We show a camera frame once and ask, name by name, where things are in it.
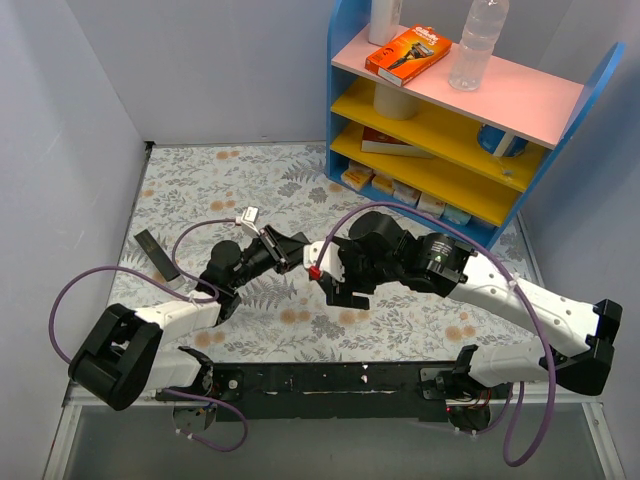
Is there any blue shelf unit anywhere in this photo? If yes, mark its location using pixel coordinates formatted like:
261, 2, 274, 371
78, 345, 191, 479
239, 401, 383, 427
326, 1, 625, 247

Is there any clear plastic bottle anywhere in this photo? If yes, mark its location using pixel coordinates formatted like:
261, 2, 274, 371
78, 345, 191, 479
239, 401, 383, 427
449, 0, 510, 91

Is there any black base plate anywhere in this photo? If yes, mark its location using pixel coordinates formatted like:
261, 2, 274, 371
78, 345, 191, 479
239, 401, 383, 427
202, 361, 483, 422

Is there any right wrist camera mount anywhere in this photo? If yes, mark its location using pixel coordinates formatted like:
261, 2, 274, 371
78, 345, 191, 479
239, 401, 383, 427
302, 241, 345, 283

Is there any orange razor box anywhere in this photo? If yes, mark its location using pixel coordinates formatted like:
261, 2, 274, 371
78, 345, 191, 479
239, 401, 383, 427
365, 25, 453, 87

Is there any light blue tissue pack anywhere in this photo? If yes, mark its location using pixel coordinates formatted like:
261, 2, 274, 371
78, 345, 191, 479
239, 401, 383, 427
442, 204, 472, 226

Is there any white bottle on shelf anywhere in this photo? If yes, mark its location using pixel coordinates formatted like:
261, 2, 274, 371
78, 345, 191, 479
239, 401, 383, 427
368, 0, 403, 46

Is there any floral table mat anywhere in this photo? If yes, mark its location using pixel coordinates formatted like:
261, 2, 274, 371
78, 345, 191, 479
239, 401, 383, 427
130, 143, 531, 362

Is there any yellow tissue pack left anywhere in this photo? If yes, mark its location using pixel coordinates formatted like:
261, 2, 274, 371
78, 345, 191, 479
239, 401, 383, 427
341, 160, 374, 191

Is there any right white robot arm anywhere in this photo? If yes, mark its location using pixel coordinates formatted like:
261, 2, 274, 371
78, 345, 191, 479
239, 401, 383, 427
305, 211, 622, 398

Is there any white paper roll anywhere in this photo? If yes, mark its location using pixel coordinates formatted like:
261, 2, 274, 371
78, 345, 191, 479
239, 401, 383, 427
373, 84, 420, 120

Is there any white tissue pack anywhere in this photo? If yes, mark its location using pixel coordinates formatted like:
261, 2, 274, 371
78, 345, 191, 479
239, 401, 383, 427
416, 192, 447, 219
392, 180, 421, 207

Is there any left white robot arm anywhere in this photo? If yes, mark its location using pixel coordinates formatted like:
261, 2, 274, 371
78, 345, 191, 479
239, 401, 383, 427
68, 226, 309, 411

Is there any black battery cover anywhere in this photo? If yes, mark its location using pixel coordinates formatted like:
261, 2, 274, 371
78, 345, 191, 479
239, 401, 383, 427
134, 229, 184, 289

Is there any white tissue pack right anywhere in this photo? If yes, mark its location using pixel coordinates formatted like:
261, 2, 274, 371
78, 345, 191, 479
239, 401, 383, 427
416, 192, 447, 219

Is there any orange tissue pack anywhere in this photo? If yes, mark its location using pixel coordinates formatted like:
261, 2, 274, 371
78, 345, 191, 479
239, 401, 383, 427
371, 174, 395, 196

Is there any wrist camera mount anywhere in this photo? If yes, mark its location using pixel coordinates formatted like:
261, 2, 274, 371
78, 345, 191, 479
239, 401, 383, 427
302, 241, 345, 283
235, 206, 261, 238

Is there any red white book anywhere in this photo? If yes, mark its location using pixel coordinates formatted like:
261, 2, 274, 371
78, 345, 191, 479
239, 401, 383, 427
361, 126, 434, 159

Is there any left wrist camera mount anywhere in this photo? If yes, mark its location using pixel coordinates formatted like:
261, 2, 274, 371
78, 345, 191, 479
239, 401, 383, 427
235, 206, 261, 238

